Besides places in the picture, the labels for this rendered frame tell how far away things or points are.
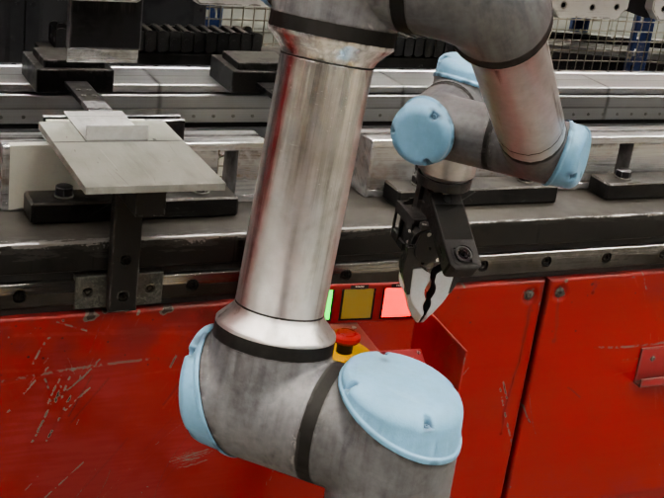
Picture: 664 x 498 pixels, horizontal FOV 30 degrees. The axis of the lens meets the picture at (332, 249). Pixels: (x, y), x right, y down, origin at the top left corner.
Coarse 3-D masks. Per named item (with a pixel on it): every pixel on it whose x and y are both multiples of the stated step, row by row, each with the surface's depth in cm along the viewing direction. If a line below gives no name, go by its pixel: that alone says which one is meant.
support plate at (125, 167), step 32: (64, 128) 169; (160, 128) 174; (64, 160) 158; (96, 160) 158; (128, 160) 160; (160, 160) 161; (192, 160) 163; (96, 192) 150; (128, 192) 151; (160, 192) 153
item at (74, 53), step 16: (80, 16) 168; (96, 16) 169; (112, 16) 170; (128, 16) 171; (80, 32) 169; (96, 32) 170; (112, 32) 171; (128, 32) 172; (80, 48) 170; (96, 48) 171; (112, 48) 172; (128, 48) 173
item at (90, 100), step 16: (48, 48) 194; (64, 48) 195; (32, 64) 190; (48, 64) 188; (64, 64) 189; (80, 64) 190; (96, 64) 191; (32, 80) 190; (48, 80) 188; (64, 80) 189; (80, 80) 190; (96, 80) 191; (112, 80) 192; (80, 96) 183; (96, 96) 184
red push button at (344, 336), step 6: (336, 330) 165; (342, 330) 165; (348, 330) 165; (354, 330) 166; (336, 336) 164; (342, 336) 164; (348, 336) 164; (354, 336) 164; (360, 336) 165; (336, 342) 164; (342, 342) 163; (348, 342) 163; (354, 342) 163; (336, 348) 165; (342, 348) 164; (348, 348) 164; (342, 354) 165; (348, 354) 165
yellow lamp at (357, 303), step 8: (344, 296) 172; (352, 296) 173; (360, 296) 173; (368, 296) 174; (344, 304) 173; (352, 304) 173; (360, 304) 174; (368, 304) 174; (344, 312) 173; (352, 312) 174; (360, 312) 174; (368, 312) 175
